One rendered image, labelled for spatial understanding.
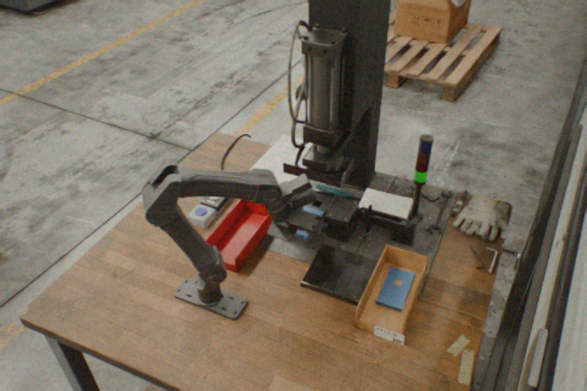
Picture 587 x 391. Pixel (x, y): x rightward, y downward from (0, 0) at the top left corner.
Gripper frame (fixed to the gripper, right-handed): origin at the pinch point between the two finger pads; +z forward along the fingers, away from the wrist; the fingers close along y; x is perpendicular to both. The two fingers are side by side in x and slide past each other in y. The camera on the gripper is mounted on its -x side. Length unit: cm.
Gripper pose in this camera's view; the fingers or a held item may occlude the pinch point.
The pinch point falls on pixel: (292, 232)
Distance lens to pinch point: 144.7
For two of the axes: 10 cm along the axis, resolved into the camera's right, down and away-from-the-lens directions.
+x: -9.0, -2.6, 3.5
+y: 3.9, -8.6, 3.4
